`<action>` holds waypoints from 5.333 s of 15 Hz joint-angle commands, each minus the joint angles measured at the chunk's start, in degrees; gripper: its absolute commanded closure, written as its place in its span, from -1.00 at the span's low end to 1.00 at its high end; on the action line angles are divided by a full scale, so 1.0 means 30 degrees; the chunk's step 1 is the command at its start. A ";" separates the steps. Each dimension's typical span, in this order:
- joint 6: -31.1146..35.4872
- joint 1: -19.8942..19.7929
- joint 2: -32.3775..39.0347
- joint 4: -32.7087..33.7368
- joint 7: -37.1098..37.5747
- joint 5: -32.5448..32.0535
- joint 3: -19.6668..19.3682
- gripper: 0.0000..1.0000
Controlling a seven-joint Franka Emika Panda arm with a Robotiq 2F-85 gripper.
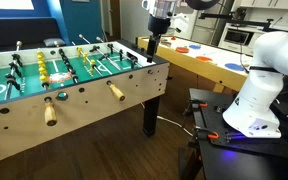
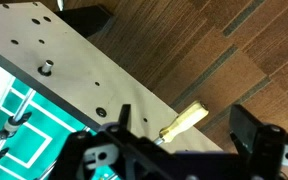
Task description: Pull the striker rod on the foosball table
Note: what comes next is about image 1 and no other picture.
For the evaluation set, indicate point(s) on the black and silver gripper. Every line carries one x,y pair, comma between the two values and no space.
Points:
160,12

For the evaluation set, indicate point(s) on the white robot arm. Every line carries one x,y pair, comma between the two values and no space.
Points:
250,111

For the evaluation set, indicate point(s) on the black foosball table leg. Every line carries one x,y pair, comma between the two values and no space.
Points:
150,116

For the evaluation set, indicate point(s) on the black midfield players rod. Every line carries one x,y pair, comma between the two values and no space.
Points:
68,65

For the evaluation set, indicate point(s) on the foosball table cabinet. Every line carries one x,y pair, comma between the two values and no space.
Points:
112,77

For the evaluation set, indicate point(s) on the air hockey table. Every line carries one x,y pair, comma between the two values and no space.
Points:
206,61

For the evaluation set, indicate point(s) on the orange clamp rear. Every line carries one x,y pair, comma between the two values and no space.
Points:
197,105

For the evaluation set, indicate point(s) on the orange clamp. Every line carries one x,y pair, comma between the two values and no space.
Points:
197,105
208,135

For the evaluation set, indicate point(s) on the blue air hockey disc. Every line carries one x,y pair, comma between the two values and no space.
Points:
233,66

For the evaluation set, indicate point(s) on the microwave oven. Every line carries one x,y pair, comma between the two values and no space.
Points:
239,39

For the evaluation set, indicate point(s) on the grey cushion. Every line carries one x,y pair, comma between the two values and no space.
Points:
54,42

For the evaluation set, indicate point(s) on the orange clamp front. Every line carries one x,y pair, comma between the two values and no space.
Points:
208,135

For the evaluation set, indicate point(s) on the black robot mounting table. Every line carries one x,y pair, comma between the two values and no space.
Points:
232,156

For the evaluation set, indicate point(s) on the dark sofa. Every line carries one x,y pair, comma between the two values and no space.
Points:
32,32

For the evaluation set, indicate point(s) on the black camera boom stand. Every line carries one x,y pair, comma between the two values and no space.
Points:
230,19

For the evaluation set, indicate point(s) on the midfield rod with wooden handle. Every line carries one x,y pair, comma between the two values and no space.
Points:
50,114

